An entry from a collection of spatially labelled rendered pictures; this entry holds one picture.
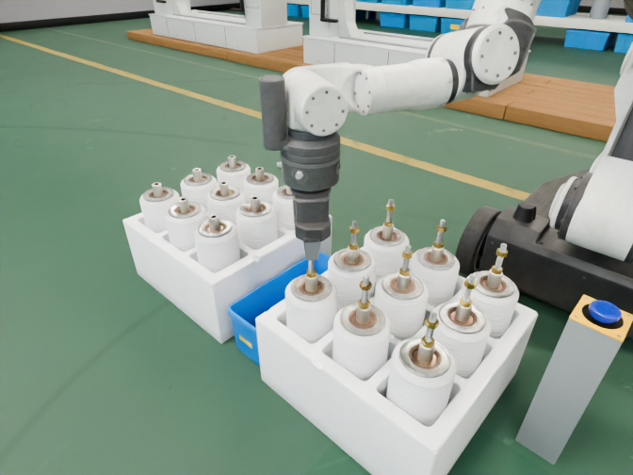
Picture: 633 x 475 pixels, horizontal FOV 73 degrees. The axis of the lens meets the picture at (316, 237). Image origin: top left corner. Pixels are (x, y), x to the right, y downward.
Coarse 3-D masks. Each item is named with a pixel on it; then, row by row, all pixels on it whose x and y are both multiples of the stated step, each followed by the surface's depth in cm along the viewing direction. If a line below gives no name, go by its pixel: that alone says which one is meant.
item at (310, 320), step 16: (288, 288) 78; (336, 288) 79; (288, 304) 77; (304, 304) 75; (320, 304) 75; (336, 304) 79; (288, 320) 80; (304, 320) 76; (320, 320) 77; (304, 336) 79; (320, 336) 79
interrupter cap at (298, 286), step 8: (296, 280) 80; (304, 280) 80; (320, 280) 80; (328, 280) 79; (296, 288) 78; (304, 288) 78; (320, 288) 78; (328, 288) 78; (296, 296) 76; (304, 296) 76; (312, 296) 76; (320, 296) 76; (328, 296) 76
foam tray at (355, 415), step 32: (256, 320) 82; (512, 320) 85; (288, 352) 78; (320, 352) 75; (512, 352) 78; (288, 384) 83; (320, 384) 74; (352, 384) 69; (384, 384) 71; (480, 384) 69; (320, 416) 79; (352, 416) 71; (384, 416) 65; (448, 416) 64; (480, 416) 78; (352, 448) 76; (384, 448) 68; (416, 448) 62; (448, 448) 65
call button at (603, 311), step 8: (592, 304) 63; (600, 304) 63; (608, 304) 63; (592, 312) 62; (600, 312) 62; (608, 312) 62; (616, 312) 62; (600, 320) 62; (608, 320) 61; (616, 320) 61
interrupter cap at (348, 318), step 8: (352, 304) 74; (344, 312) 73; (352, 312) 73; (376, 312) 72; (344, 320) 71; (352, 320) 71; (376, 320) 71; (384, 320) 71; (352, 328) 69; (360, 328) 69; (368, 328) 69; (376, 328) 69
